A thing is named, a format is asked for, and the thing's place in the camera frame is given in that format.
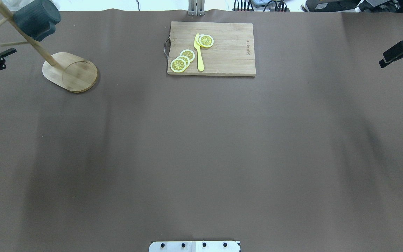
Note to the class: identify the blue mug yellow inside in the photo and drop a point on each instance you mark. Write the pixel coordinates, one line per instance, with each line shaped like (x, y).
(38, 19)

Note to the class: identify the wooden cup storage rack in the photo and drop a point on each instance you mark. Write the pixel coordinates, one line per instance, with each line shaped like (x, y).
(71, 72)

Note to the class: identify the lemon slice far end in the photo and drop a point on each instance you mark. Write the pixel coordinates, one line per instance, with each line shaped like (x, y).
(177, 66)

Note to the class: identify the lemon slice middle stack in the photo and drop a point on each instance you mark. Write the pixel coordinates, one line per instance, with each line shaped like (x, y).
(186, 60)

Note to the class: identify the lemon slice on knife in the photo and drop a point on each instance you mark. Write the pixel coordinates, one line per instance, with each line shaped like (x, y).
(206, 40)

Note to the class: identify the lemon slice under top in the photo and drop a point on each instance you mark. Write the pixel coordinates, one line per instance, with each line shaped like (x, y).
(197, 42)

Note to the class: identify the yellow plastic knife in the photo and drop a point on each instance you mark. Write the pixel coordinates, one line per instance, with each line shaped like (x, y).
(200, 63)

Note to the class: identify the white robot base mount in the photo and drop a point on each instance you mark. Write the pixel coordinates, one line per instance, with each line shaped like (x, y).
(195, 246)

